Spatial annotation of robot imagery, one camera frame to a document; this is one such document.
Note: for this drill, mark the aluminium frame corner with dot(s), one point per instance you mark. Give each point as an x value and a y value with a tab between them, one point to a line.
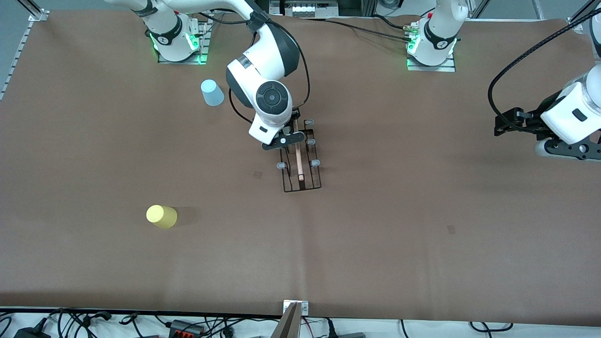
582	14

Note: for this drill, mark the small metal clamp bracket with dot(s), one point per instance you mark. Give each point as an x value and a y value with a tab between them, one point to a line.
304	307

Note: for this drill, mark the aluminium arm base plate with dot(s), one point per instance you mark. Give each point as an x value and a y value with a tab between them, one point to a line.
432	68
205	35

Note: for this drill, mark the grey metal pole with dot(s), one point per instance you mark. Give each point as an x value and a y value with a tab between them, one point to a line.
288	324

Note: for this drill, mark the light blue plastic cup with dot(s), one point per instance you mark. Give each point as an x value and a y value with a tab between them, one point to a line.
212	93

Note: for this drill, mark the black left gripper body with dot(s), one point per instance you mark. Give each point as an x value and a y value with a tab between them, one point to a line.
529	121

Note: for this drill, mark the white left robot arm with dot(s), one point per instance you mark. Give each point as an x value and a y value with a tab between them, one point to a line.
439	37

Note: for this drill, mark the black power plug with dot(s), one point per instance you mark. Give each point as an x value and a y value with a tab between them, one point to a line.
331	328

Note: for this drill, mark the yellow plastic cup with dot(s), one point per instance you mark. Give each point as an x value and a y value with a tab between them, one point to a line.
162	217

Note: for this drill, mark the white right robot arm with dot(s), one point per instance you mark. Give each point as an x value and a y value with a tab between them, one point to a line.
263	61

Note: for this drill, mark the white power strip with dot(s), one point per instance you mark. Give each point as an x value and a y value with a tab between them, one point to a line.
305	9

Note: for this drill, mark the black orange power adapter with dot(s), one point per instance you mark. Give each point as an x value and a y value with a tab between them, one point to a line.
185	327

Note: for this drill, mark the metal corner bracket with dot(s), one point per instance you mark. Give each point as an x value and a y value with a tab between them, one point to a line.
38	15

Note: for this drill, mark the perforated aluminium edge rail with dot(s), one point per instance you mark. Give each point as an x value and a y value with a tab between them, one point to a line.
19	54

